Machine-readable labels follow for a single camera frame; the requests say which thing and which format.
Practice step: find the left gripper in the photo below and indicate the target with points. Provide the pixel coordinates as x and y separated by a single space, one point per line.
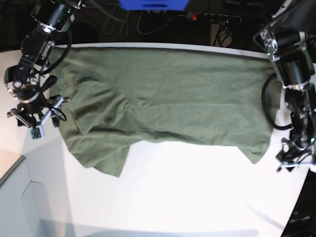
292 156

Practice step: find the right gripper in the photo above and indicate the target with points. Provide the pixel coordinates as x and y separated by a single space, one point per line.
35 112

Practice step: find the green t-shirt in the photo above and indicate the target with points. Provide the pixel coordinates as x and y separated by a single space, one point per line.
121 96

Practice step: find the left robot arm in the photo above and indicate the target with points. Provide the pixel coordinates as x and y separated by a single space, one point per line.
284 40

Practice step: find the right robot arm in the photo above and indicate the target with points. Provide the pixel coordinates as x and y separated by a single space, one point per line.
23 80

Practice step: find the white table extension panel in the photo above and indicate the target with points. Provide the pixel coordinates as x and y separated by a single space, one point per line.
34 202

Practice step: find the blue box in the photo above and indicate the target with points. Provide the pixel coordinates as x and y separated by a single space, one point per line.
137 5

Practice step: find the black power strip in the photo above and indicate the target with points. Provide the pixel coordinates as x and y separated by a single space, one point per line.
213 18

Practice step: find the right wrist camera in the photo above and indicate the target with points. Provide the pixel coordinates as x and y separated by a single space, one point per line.
37 132

